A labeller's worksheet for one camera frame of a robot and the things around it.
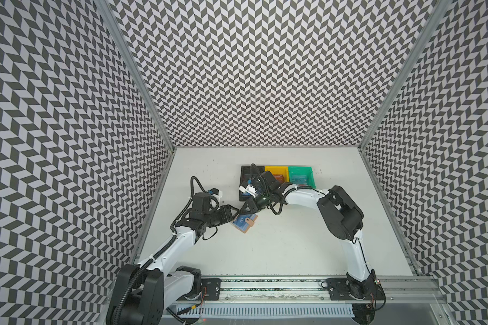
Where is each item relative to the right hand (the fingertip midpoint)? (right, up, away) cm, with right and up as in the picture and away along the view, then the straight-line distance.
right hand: (242, 214), depth 87 cm
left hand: (-3, +1, -3) cm, 4 cm away
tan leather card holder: (+1, -4, +1) cm, 4 cm away
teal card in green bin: (+28, +14, +16) cm, 35 cm away
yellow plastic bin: (+17, +19, +13) cm, 29 cm away
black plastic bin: (+8, +20, +14) cm, 25 cm away
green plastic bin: (+30, +18, +16) cm, 39 cm away
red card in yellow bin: (+18, +15, +16) cm, 28 cm away
